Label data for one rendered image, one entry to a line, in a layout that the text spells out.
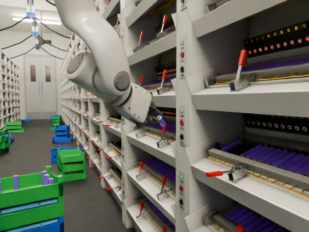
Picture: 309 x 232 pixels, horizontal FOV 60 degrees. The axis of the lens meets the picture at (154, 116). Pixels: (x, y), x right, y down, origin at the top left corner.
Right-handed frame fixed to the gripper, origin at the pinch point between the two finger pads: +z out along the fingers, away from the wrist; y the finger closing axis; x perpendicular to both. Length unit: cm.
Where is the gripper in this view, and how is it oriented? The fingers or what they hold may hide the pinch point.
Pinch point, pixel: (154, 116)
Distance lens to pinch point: 86.2
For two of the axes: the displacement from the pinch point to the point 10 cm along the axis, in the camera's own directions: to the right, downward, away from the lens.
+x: 7.4, -0.2, -6.7
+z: 6.2, 4.1, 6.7
